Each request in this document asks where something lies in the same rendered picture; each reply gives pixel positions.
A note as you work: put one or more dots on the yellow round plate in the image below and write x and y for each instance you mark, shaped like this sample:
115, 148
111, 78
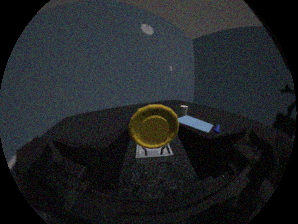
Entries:
153, 126

